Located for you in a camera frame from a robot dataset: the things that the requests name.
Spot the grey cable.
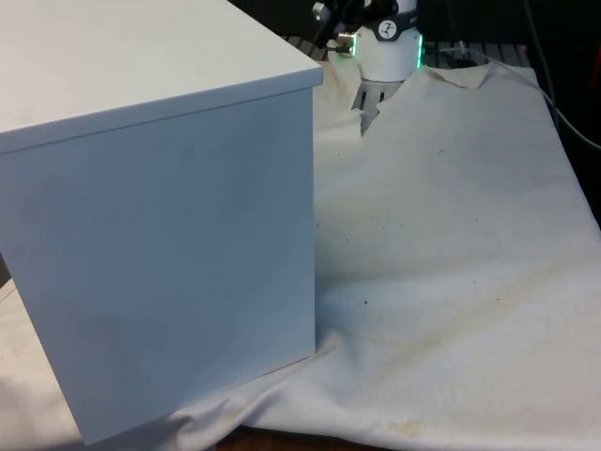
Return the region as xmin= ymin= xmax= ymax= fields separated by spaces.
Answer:
xmin=440 ymin=42 xmax=601 ymax=148

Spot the black cable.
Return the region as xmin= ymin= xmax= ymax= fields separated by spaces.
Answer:
xmin=524 ymin=0 xmax=556 ymax=102

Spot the white chest of drawers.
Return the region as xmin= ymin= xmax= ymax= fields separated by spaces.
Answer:
xmin=0 ymin=0 xmax=325 ymax=447

